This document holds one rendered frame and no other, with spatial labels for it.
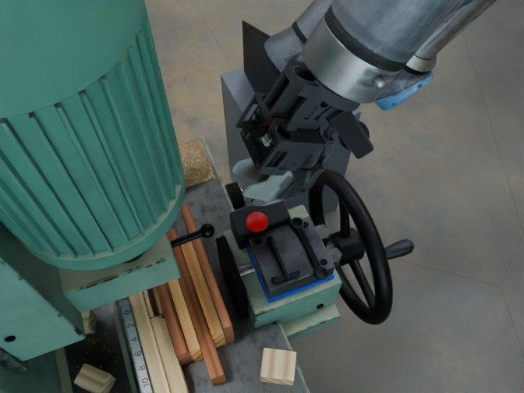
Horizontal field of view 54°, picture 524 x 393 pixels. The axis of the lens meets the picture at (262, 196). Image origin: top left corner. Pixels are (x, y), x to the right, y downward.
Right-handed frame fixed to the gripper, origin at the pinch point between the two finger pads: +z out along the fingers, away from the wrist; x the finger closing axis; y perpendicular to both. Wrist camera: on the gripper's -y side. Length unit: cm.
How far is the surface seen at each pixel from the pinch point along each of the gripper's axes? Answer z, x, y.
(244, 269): 12.4, 3.7, -2.3
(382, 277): 7.2, 10.4, -22.3
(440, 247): 56, -19, -119
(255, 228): 5.7, 1.1, -1.6
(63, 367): 41.9, 2.5, 16.4
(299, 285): 7.7, 9.4, -6.7
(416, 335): 68, 6, -98
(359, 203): 2.8, -0.5, -20.5
